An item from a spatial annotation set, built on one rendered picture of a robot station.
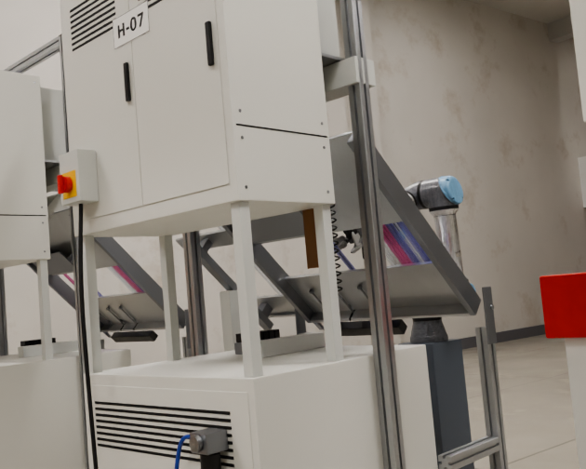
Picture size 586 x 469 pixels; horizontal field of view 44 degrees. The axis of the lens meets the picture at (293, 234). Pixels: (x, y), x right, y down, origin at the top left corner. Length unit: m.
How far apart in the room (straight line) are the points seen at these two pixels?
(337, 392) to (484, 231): 7.27
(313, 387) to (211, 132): 0.62
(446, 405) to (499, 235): 6.34
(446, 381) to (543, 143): 7.58
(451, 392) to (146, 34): 1.82
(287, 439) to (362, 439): 0.26
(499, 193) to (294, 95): 7.63
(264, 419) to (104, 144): 0.86
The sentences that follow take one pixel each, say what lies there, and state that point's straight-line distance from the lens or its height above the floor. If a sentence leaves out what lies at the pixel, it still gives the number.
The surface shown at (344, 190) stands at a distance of 2.11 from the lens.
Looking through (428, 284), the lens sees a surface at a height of 0.78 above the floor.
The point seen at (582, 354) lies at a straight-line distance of 1.98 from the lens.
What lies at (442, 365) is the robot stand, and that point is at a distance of 2.94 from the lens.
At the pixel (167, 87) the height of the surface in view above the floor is 1.30.
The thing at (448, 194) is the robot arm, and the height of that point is 1.12.
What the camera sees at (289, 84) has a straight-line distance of 1.77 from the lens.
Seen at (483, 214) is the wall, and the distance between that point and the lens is 8.97.
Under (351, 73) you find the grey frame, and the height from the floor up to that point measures 1.34.
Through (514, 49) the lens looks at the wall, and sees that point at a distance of 10.23.
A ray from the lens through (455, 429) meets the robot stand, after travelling 3.01.
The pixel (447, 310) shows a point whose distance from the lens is 2.35.
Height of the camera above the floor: 0.79
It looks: 5 degrees up
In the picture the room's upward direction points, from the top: 5 degrees counter-clockwise
